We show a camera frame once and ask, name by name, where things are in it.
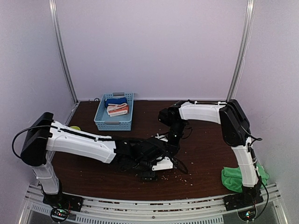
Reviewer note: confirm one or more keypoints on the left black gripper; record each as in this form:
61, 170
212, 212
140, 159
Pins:
150, 176

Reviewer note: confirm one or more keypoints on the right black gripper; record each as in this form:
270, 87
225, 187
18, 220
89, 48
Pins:
173, 149

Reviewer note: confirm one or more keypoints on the green microfiber towel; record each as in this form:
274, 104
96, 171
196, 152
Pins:
232, 178

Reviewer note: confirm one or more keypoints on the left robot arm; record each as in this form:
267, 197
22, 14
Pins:
47, 135

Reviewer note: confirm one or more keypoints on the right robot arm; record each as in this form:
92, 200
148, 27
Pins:
235, 128

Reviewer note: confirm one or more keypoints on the blue rolled towel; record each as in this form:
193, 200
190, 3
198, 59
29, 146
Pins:
115, 101

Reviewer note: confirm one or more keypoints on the light blue plastic basket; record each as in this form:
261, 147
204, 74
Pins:
118, 123

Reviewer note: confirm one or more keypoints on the orange white rolled towel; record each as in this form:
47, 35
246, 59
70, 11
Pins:
117, 110

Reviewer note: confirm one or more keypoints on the yellow green bowl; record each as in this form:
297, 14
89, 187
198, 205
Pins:
75, 128

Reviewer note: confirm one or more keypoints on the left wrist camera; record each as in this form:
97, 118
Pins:
150, 155

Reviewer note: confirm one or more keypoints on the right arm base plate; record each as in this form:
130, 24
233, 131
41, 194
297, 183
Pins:
240, 200

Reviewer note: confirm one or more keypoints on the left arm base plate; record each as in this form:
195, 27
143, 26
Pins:
64, 201

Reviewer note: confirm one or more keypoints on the aluminium front rail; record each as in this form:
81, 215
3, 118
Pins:
207, 210

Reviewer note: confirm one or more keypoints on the right aluminium post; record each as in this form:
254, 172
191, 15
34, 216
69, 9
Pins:
245, 39

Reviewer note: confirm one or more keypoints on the aluminium post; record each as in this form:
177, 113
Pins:
245, 39
62, 55

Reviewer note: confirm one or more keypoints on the left aluminium post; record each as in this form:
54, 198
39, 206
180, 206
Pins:
62, 55

